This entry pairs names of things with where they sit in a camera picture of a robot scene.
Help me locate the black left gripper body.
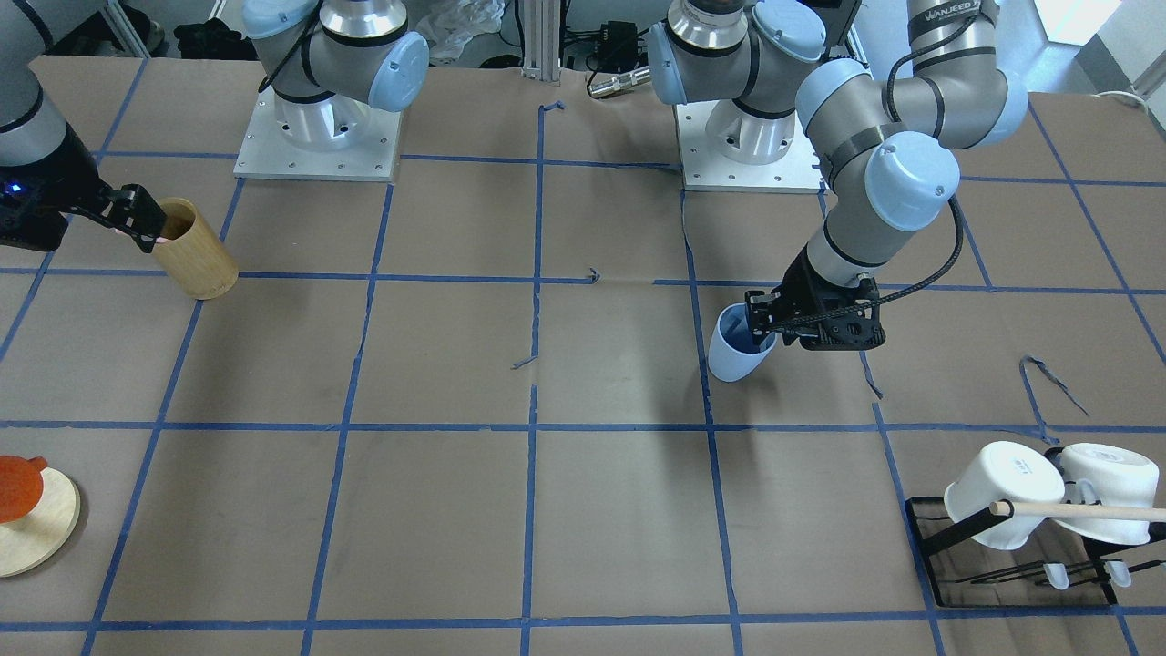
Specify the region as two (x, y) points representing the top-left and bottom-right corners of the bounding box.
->
(774, 249), (886, 352)

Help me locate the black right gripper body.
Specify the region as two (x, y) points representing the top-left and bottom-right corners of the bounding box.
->
(1, 128), (111, 252)

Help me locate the light blue plastic cup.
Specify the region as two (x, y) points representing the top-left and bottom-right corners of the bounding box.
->
(707, 303), (777, 383)

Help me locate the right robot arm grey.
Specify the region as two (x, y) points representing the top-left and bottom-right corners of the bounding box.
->
(1, 1), (429, 253)

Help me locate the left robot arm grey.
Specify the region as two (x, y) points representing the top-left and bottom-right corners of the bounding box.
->
(646, 1), (1028, 352)

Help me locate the bamboo chopstick holder cup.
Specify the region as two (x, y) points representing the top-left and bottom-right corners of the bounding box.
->
(152, 198), (239, 299)

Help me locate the black cloth bundle background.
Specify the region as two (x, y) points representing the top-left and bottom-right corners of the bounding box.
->
(173, 17), (254, 61)

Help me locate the white mug near rack end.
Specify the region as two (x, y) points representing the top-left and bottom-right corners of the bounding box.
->
(944, 440), (1065, 522)

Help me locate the silver metal cylinder tool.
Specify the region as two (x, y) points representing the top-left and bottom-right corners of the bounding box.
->
(586, 66), (652, 100)

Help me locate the orange red silicone lid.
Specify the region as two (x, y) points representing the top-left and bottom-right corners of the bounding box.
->
(1, 454), (47, 524)

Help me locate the black power adapter box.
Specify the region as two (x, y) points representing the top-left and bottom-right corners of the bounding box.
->
(595, 21), (639, 64)

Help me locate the round wooden coaster board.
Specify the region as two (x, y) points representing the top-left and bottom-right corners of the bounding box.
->
(1, 466), (82, 578)

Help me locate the crumpled clear plastic bag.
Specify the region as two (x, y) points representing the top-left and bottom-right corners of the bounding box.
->
(417, 1), (506, 64)

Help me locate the wooden rack handle rod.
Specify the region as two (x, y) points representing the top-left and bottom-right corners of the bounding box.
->
(986, 499), (1166, 523)

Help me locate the black wire mug rack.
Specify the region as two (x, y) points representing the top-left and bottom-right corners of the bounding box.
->
(905, 446), (1163, 608)

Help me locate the aluminium frame post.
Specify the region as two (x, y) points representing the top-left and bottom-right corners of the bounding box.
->
(514, 0), (566, 86)

